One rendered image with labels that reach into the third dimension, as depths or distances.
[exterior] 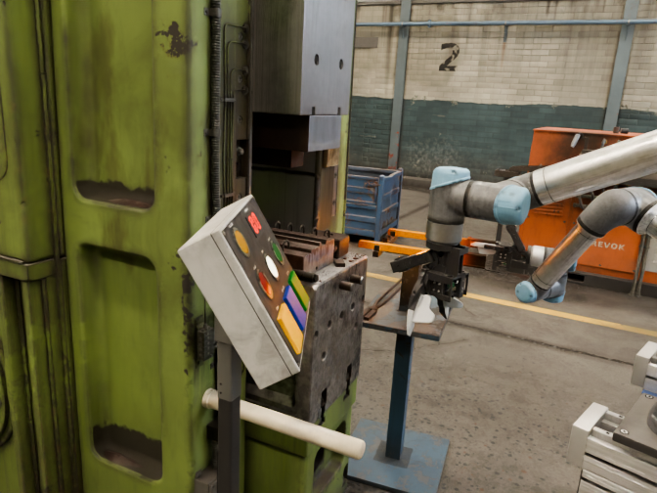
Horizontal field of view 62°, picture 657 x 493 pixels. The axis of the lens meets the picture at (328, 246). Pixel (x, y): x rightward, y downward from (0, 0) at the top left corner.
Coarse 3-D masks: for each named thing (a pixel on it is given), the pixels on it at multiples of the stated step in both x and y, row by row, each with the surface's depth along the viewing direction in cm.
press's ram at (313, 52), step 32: (256, 0) 137; (288, 0) 133; (320, 0) 138; (352, 0) 154; (256, 32) 139; (288, 32) 135; (320, 32) 141; (352, 32) 158; (256, 64) 141; (288, 64) 137; (320, 64) 143; (256, 96) 143; (288, 96) 139; (320, 96) 146
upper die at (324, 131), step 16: (256, 112) 150; (256, 128) 151; (272, 128) 148; (288, 128) 146; (304, 128) 144; (320, 128) 149; (336, 128) 159; (256, 144) 152; (272, 144) 150; (288, 144) 147; (304, 144) 145; (320, 144) 151; (336, 144) 160
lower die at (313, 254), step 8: (288, 232) 174; (296, 232) 175; (280, 240) 165; (288, 240) 165; (296, 240) 164; (304, 240) 163; (328, 240) 168; (288, 248) 160; (296, 248) 159; (304, 248) 157; (312, 248) 158; (320, 248) 162; (328, 248) 167; (288, 256) 155; (296, 256) 154; (304, 256) 153; (312, 256) 158; (320, 256) 163; (328, 256) 168; (296, 264) 154; (304, 264) 154; (312, 264) 159; (320, 264) 164; (312, 272) 160
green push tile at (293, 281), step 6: (294, 276) 118; (288, 282) 114; (294, 282) 116; (294, 288) 114; (300, 288) 119; (300, 294) 116; (306, 294) 121; (300, 300) 115; (306, 300) 118; (306, 306) 116
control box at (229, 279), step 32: (224, 224) 91; (256, 224) 110; (192, 256) 88; (224, 256) 88; (256, 256) 100; (224, 288) 90; (256, 288) 91; (224, 320) 91; (256, 320) 91; (256, 352) 92; (288, 352) 93
